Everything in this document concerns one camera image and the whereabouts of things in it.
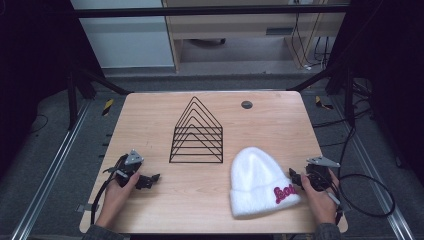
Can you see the grey metal table bracket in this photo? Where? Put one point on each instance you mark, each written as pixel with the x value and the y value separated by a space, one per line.
pixel 83 208

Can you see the white knitted beanie hat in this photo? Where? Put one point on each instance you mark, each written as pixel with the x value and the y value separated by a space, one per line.
pixel 258 181

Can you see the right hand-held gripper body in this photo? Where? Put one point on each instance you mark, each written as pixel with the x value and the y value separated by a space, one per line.
pixel 318 175

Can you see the grey round table grommet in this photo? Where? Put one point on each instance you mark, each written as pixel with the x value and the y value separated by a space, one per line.
pixel 246 105

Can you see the person's right hand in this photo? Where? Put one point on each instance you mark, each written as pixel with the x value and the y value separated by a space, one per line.
pixel 320 203

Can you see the black curtain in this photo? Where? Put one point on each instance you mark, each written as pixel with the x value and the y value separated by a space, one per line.
pixel 393 66
pixel 30 60

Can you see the black horizontal frame bar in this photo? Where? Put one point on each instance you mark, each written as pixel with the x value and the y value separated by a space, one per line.
pixel 200 11

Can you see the person's left hand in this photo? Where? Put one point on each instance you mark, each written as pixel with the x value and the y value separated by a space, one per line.
pixel 115 200

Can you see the metal floor rail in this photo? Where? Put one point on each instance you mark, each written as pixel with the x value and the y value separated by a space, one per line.
pixel 376 173
pixel 50 173

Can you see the light wooden desk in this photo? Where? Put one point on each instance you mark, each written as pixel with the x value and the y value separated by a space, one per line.
pixel 233 28

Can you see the black metal stand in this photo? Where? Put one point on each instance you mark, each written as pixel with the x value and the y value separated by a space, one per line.
pixel 348 96
pixel 71 100

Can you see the white cabinet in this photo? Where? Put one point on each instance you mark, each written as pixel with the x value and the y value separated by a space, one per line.
pixel 126 43

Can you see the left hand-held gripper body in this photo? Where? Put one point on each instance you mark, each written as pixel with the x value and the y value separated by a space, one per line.
pixel 126 168

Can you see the yellow black striped tape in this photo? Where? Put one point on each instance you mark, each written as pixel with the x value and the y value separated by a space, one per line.
pixel 107 107
pixel 321 103

